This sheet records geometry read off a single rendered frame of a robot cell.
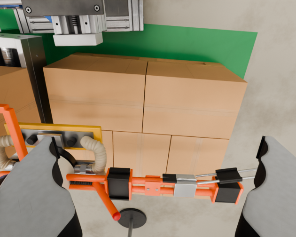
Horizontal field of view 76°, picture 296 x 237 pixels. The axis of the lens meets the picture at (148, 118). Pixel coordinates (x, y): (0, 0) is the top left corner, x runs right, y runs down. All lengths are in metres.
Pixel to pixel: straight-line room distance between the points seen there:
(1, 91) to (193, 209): 2.40
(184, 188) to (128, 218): 2.23
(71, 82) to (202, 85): 0.78
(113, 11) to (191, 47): 0.66
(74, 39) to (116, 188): 0.49
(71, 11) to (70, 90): 0.69
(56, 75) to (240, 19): 1.37
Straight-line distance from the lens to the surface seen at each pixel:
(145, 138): 1.31
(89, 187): 0.70
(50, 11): 0.66
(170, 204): 2.67
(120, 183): 0.65
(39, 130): 0.77
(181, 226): 3.04
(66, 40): 0.70
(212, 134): 1.35
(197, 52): 1.69
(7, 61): 1.39
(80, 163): 0.76
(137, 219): 2.86
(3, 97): 1.14
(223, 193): 0.69
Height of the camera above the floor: 1.63
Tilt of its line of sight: 62 degrees down
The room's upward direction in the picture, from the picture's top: 176 degrees counter-clockwise
